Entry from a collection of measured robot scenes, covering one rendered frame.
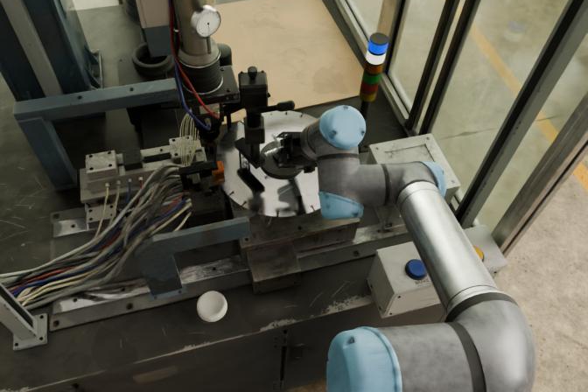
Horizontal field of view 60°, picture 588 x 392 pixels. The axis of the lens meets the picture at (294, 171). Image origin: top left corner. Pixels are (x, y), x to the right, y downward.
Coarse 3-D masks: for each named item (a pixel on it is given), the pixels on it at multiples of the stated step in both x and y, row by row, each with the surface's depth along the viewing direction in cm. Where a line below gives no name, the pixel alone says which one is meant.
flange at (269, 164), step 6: (270, 144) 127; (264, 150) 125; (264, 156) 124; (270, 156) 124; (276, 156) 122; (270, 162) 123; (276, 162) 123; (264, 168) 122; (270, 168) 122; (276, 168) 122; (294, 168) 122; (270, 174) 122; (276, 174) 121; (282, 174) 121; (288, 174) 121; (294, 174) 122
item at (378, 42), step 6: (372, 36) 122; (378, 36) 122; (384, 36) 122; (372, 42) 121; (378, 42) 121; (384, 42) 121; (372, 48) 122; (378, 48) 121; (384, 48) 122; (378, 54) 123
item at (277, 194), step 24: (264, 120) 133; (288, 120) 133; (312, 120) 133; (264, 144) 128; (240, 168) 123; (240, 192) 119; (264, 192) 119; (288, 192) 119; (312, 192) 119; (288, 216) 115
